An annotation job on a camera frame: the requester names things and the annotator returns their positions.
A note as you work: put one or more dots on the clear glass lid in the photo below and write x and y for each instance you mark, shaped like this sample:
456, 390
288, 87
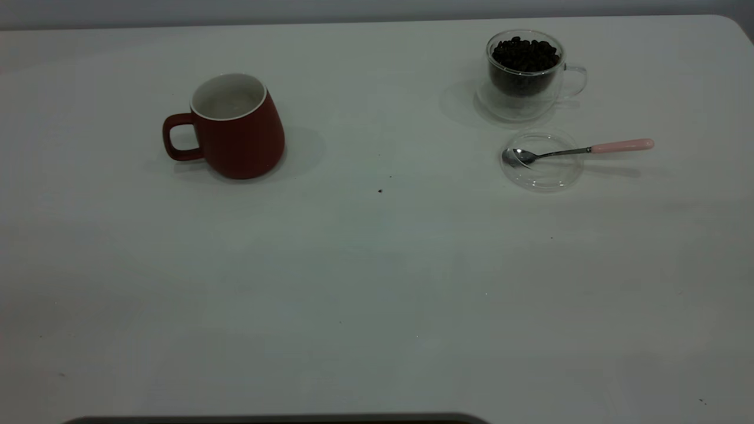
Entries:
548, 176

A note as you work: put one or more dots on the dark coffee beans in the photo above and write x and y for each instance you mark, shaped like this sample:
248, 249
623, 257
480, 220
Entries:
524, 56

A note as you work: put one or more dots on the red ceramic mug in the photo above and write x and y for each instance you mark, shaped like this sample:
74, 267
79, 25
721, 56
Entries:
247, 141

